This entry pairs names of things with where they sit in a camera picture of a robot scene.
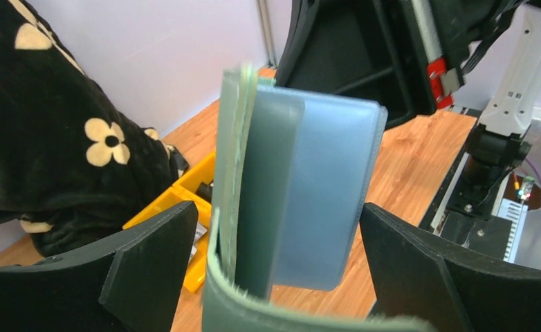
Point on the silver grey cards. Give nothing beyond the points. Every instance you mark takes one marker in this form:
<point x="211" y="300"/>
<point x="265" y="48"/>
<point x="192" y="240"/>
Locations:
<point x="199" y="240"/>

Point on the left yellow plastic bin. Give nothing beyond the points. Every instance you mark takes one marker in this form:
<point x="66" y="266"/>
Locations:
<point x="170" y="221"/>

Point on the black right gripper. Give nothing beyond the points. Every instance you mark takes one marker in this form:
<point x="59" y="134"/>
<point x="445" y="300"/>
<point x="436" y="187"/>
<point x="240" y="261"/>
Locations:
<point x="405" y="55"/>

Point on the green leather card holder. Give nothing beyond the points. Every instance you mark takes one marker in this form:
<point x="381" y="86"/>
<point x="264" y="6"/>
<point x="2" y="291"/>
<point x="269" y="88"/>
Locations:
<point x="335" y="153"/>

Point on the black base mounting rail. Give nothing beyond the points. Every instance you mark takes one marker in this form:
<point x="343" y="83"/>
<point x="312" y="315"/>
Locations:
<point x="493" y="227"/>

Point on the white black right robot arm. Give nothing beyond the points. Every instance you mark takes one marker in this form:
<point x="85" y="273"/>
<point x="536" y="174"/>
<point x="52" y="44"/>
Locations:
<point x="497" y="143"/>

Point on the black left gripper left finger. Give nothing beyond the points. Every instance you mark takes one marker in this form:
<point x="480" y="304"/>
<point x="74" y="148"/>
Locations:
<point x="102" y="286"/>

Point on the black floral blanket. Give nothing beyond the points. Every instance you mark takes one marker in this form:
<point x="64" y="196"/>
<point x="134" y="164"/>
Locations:
<point x="73" y="169"/>

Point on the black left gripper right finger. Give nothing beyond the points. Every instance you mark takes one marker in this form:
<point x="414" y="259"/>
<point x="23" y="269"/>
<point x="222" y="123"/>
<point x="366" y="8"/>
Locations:
<point x="416" y="273"/>

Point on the black cards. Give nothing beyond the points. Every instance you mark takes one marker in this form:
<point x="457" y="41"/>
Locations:
<point x="205" y="191"/>

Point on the yellow plastic bin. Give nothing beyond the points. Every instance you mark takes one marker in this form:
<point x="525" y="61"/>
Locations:
<point x="170" y="221"/>
<point x="188" y="184"/>

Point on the middle yellow plastic bin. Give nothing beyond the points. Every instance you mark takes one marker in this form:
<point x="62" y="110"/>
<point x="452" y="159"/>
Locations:
<point x="188" y="184"/>

